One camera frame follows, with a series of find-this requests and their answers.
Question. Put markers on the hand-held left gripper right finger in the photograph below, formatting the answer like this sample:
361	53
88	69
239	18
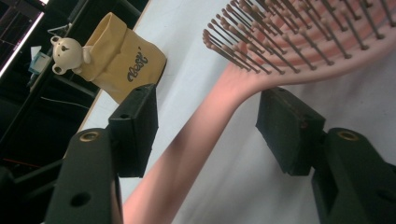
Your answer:
348	174

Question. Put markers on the white table cover board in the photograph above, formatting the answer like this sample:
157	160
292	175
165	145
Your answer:
249	186

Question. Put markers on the tan bear pen holder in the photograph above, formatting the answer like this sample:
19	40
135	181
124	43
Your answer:
124	59

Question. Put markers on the pink hairbrush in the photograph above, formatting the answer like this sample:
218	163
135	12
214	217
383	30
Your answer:
193	140

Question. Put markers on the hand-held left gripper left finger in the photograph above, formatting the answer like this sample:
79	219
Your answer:
87	174

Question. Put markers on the small blue white box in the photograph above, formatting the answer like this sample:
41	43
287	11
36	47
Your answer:
39	60

